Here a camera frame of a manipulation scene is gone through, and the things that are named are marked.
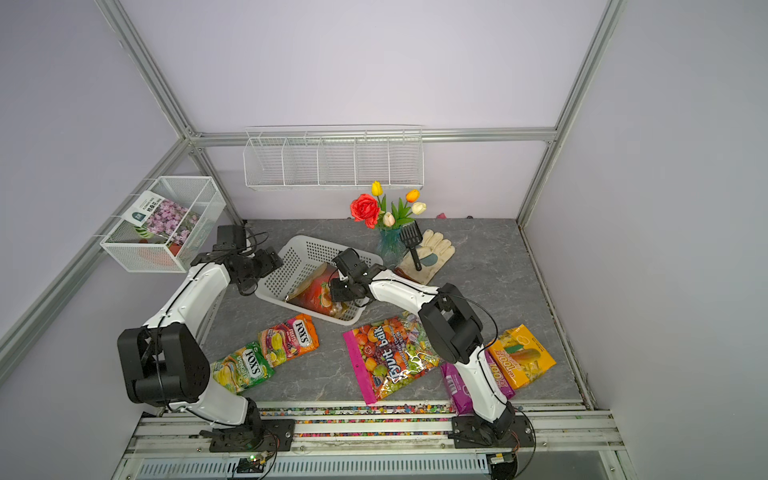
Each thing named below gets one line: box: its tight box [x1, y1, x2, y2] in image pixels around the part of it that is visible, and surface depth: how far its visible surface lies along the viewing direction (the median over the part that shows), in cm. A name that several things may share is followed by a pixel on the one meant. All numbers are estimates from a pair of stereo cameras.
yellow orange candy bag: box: [488, 324, 557, 390], surface depth 82 cm
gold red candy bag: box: [285, 262, 350, 317], surface depth 93 cm
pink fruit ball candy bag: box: [343, 311, 443, 406], surface depth 85 cm
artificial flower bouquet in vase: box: [350, 181, 427, 269], surface depth 87 cm
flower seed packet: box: [122, 191, 200, 244], surface depth 75 cm
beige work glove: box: [395, 230, 456, 285], surface depth 111 cm
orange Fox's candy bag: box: [258, 313, 320, 368], surface depth 89 cm
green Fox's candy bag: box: [211, 341, 275, 394], surface depth 85 cm
